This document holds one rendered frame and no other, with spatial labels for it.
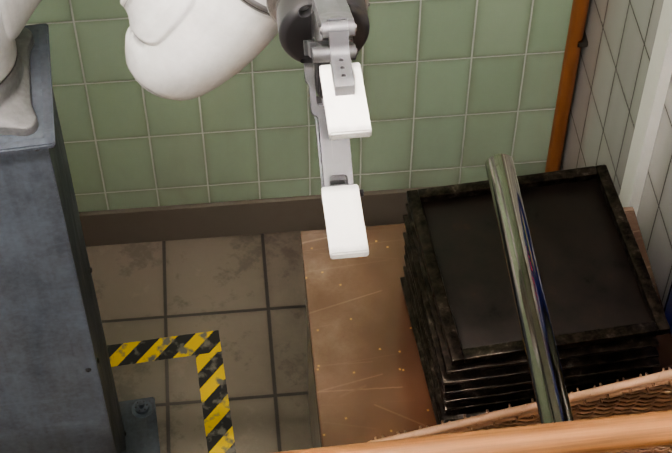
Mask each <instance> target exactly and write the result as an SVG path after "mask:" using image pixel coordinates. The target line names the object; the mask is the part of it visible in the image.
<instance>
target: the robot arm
mask: <svg viewBox="0 0 672 453"><path fill-rule="evenodd" d="M40 1H41V0H0V135H15V136H28V135H31V134H33V133H34V132H36V130H37V129H38V126H39V124H38V120H37V116H36V113H35V112H34V110H33V108H32V93H31V73H30V53H31V50H32V48H33V46H34V38H33V34H32V32H31V31H30V30H29V29H27V28H24V26H25V25H26V23H27V22H28V20H29V18H30V17H31V15H32V13H33V12H34V10H35V9H36V7H37V6H38V4H39V3H40ZM120 4H121V5H122V6H123V7H124V8H125V10H126V12H127V14H128V18H129V24H130V26H129V28H128V30H127V32H126V35H125V56H126V63H127V66H128V68H129V70H130V72H131V73H132V75H133V76H134V78H135V80H136V81H137V82H138V83H139V84H140V85H141V86H142V87H143V88H144V89H145V90H147V91H148V92H150V93H152V94H154V95H156V96H158V97H161V98H164V99H171V100H179V101H182V100H190V99H194V98H197V97H200V96H202V95H204V94H206V93H208V92H210V91H212V90H213V89H215V88H217V87H218V86H220V85H221V84H223V83H224V82H225V81H227V80H228V79H230V78H231V77H233V76H234V75H236V74H237V73H238V72H240V71H241V70H242V69H243V68H244V67H245V66H247V65H248V64H249V63H250V62H251V61H252V60H253V59H254V58H255V57H256V56H257V55H258V54H259V53H260V52H261V51H262V50H263V49H264V48H265V47H266V46H267V45H268V44H269V43H270V41H271V40H272V39H273V38H274V37H275V36H276V34H277V33H278V35H279V41H280V43H281V46H282V47H283V49H284V50H285V52H286V53H287V54H288V55H289V56H291V57H292V58H293V59H295V60H297V61H299V62H301V63H303V64H304V77H305V83H306V84H307V85H308V87H309V99H310V110H311V114H312V115H313V116H314V119H315V128H316V137H317V147H318V157H319V167H320V177H321V186H322V188H321V194H322V198H321V202H322V204H323V209H324V216H325V223H326V230H327V238H328V245H329V252H330V258H332V259H342V258H354V257H365V256H368V255H369V248H368V242H367V236H366V230H365V223H364V217H363V211H362V205H361V199H360V197H364V190H363V189H361V190H359V186H358V185H357V184H354V181H353V170H352V158H351V147H350V138H360V137H370V135H372V129H371V123H370V118H369V112H368V106H367V100H366V95H365V89H364V83H363V78H362V72H361V66H360V63H359V62H355V63H352V60H356V57H357V55H358V52H359V51H360V49H361V48H362V47H363V46H364V44H365V43H366V41H367V38H368V35H369V29H370V25H369V19H368V13H367V9H368V6H370V3H369V0H120ZM316 91H317V93H318V95H319V96H316Z"/></svg>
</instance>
